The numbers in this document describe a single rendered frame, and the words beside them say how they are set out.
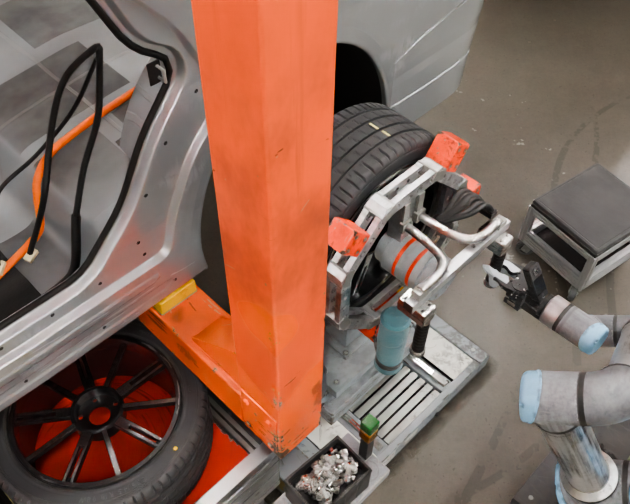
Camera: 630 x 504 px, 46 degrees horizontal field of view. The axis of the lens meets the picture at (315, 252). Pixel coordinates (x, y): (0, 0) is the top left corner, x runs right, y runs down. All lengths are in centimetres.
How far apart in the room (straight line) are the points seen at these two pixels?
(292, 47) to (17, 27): 178
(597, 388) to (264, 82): 97
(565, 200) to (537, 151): 75
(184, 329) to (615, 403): 119
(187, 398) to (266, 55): 141
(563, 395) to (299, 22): 98
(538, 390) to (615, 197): 168
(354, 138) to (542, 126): 216
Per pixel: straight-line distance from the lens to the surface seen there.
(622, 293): 340
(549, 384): 170
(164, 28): 172
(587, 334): 213
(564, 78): 441
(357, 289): 233
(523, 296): 218
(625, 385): 172
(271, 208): 130
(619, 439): 264
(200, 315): 224
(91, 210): 212
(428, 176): 200
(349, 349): 268
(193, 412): 227
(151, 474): 221
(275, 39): 110
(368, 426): 206
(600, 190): 327
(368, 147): 198
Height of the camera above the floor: 250
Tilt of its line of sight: 50 degrees down
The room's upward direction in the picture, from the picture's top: 1 degrees clockwise
